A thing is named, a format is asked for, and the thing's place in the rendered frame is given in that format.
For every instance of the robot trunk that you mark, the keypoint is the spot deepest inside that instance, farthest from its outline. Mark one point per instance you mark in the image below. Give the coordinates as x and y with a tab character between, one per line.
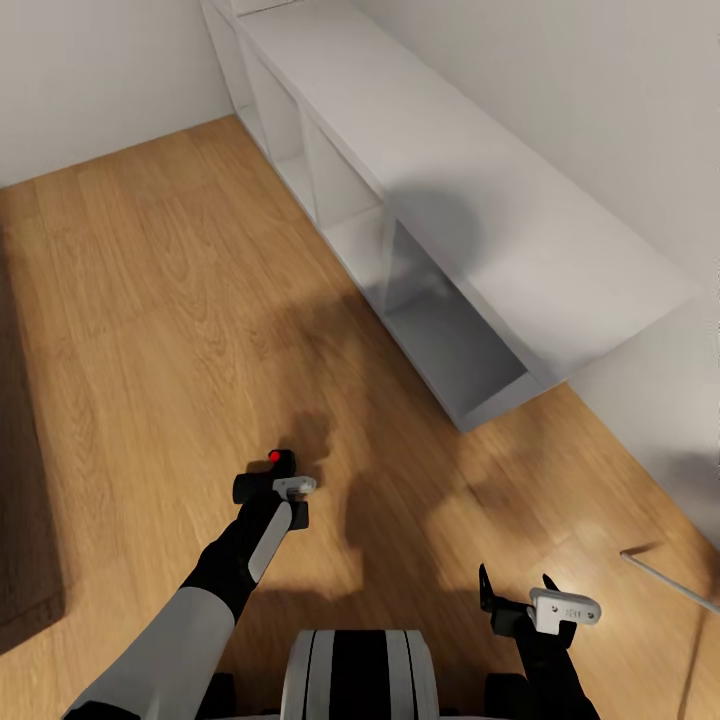
360	675

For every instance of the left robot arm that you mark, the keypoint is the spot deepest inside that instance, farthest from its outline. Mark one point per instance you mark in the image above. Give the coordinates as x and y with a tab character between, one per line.
166	671

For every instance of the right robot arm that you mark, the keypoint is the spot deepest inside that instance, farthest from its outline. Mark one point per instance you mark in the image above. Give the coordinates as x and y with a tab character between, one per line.
544	632

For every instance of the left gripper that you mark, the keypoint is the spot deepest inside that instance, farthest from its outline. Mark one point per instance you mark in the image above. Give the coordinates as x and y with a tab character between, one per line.
300	516

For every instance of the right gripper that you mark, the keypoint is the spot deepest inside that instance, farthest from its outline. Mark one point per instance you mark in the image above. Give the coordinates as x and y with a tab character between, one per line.
510	619

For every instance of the bookcase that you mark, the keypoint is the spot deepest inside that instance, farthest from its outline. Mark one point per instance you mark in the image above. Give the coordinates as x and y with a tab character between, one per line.
497	276

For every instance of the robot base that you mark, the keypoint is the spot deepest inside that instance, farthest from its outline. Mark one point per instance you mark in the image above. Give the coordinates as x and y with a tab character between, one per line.
508	697

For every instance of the digital camera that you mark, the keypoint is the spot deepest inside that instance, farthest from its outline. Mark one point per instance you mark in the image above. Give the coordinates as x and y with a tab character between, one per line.
284	467

